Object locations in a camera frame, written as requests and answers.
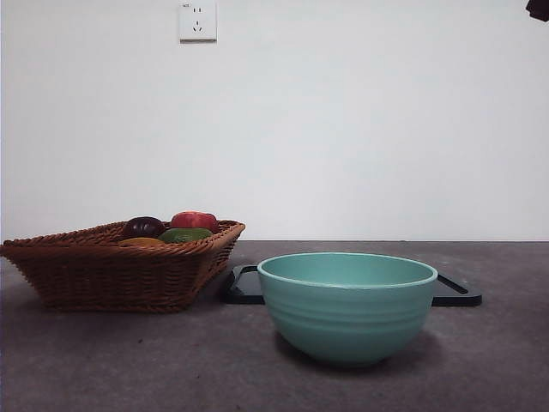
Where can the teal ceramic bowl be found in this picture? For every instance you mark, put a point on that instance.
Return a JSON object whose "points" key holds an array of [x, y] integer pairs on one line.
{"points": [[347, 322]]}

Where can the yellow-orange fruit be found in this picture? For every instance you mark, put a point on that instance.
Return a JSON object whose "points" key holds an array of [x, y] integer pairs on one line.
{"points": [[141, 242]]}

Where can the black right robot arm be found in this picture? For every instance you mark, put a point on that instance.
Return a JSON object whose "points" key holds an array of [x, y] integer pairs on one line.
{"points": [[539, 8]]}

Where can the dark rectangular tray plate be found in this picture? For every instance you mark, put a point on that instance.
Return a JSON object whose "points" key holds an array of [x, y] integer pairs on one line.
{"points": [[242, 289]]}

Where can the red apple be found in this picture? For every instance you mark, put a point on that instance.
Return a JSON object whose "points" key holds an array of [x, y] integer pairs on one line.
{"points": [[193, 221]]}

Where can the green fruit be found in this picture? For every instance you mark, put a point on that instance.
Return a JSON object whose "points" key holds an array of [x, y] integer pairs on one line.
{"points": [[184, 235]]}

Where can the dark purple round fruit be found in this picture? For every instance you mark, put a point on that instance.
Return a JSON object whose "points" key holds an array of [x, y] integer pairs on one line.
{"points": [[143, 226]]}

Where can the brown wicker basket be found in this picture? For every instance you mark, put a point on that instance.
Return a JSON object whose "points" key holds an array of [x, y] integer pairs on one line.
{"points": [[107, 279]]}

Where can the white wall socket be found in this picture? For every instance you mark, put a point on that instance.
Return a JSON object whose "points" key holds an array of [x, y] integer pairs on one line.
{"points": [[197, 21]]}

